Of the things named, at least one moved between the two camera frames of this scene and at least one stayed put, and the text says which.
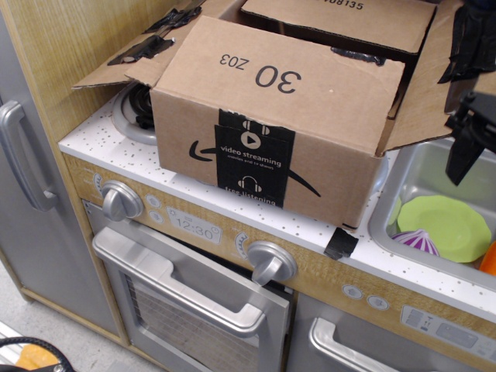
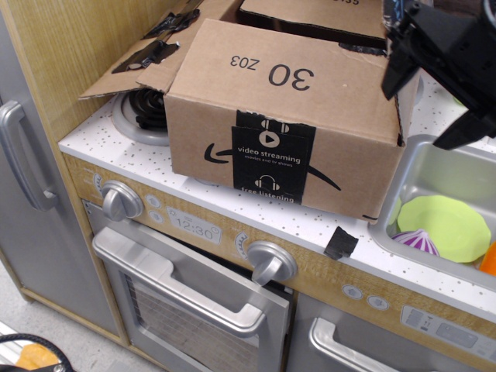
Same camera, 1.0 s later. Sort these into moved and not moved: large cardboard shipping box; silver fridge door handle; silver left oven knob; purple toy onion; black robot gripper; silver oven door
Moved: black robot gripper; large cardboard shipping box
Not moved: silver oven door; silver fridge door handle; silver left oven knob; purple toy onion
